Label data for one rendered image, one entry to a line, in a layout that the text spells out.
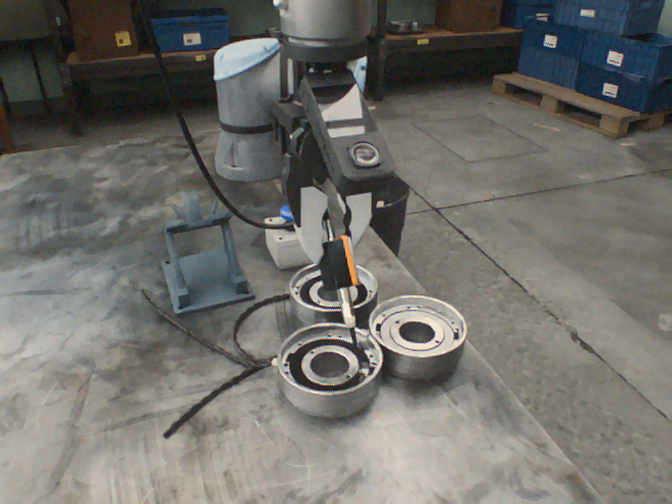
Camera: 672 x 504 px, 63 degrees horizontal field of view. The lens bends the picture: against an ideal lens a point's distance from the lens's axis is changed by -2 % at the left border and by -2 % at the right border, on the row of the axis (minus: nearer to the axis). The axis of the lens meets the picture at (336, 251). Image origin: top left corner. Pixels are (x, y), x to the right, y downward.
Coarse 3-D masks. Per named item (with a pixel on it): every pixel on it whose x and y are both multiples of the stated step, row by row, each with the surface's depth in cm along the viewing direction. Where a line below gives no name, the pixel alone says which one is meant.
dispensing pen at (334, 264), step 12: (324, 216) 55; (324, 228) 55; (336, 240) 53; (324, 252) 54; (336, 252) 53; (324, 264) 55; (336, 264) 53; (324, 276) 56; (336, 276) 53; (348, 276) 53; (324, 288) 56; (336, 288) 53; (348, 288) 55; (348, 300) 55; (348, 312) 55; (348, 324) 55
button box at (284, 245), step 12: (288, 228) 77; (276, 240) 75; (288, 240) 75; (324, 240) 77; (276, 252) 76; (288, 252) 76; (300, 252) 76; (276, 264) 77; (288, 264) 77; (300, 264) 77; (312, 264) 78
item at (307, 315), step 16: (304, 272) 70; (368, 272) 69; (320, 288) 68; (352, 288) 68; (368, 288) 68; (304, 304) 63; (320, 304) 65; (336, 304) 65; (368, 304) 64; (304, 320) 64; (320, 320) 63; (336, 320) 63; (368, 320) 67
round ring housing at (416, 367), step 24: (384, 312) 64; (432, 312) 64; (456, 312) 62; (408, 336) 64; (432, 336) 62; (456, 336) 61; (384, 360) 58; (408, 360) 56; (432, 360) 56; (456, 360) 58
